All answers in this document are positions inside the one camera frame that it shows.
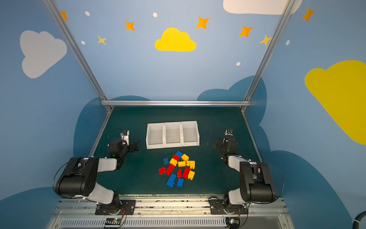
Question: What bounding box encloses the small blue square brick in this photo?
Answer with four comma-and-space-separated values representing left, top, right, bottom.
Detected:
163, 157, 169, 165

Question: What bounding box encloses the yellow brick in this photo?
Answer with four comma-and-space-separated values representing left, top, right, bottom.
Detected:
170, 158, 178, 166
186, 161, 195, 169
187, 170, 195, 180
181, 154, 189, 161

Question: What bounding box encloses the long red brick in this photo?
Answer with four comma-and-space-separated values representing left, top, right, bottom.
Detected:
165, 164, 175, 176
182, 168, 191, 179

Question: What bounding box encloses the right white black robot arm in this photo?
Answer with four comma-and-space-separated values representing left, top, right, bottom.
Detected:
214, 135, 276, 205

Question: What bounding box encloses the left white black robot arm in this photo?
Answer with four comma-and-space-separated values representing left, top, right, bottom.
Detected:
52, 139, 139, 205

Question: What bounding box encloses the left white bin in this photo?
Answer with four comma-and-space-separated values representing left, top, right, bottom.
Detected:
146, 123, 165, 149

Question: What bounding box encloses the white bin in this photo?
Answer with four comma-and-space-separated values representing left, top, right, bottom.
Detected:
165, 122, 183, 148
146, 123, 165, 149
181, 121, 200, 147

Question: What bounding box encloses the right white bin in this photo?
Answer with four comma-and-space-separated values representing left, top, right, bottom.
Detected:
181, 121, 200, 147

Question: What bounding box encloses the middle white bin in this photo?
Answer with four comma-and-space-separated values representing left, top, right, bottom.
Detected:
165, 122, 183, 148

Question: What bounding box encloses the yellow brick studs centre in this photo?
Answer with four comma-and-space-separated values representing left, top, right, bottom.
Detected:
178, 161, 186, 167

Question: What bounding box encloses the long blue brick bottom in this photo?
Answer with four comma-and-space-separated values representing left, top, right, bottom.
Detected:
166, 173, 176, 188

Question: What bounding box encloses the left circuit board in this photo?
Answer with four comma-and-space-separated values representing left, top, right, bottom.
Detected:
104, 218, 126, 229

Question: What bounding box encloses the circuit board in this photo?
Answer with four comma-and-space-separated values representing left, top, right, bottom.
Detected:
225, 218, 241, 229
104, 218, 126, 229

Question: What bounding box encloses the right circuit board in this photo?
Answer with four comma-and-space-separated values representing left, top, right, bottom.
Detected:
225, 218, 241, 229

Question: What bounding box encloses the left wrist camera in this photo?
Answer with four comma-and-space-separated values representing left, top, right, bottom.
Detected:
120, 130, 130, 146

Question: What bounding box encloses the aluminium frame right post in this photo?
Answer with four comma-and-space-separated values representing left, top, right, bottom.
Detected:
241, 0, 296, 115

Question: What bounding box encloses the aluminium frame post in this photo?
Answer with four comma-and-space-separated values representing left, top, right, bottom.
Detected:
43, 0, 107, 101
241, 0, 296, 115

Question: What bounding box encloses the aluminium frame back bar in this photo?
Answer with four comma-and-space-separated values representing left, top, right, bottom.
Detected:
101, 100, 251, 107

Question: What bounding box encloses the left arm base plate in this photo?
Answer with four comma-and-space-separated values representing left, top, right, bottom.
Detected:
95, 199, 136, 216

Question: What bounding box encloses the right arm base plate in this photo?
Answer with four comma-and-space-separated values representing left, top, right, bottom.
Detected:
208, 199, 248, 215

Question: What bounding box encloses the aluminium rail front base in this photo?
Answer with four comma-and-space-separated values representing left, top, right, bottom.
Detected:
47, 194, 294, 229

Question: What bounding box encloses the aluminium frame left post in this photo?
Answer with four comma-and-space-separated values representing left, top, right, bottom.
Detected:
43, 0, 107, 101

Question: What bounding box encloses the black hose corner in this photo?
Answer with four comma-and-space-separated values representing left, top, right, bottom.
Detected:
352, 211, 366, 229

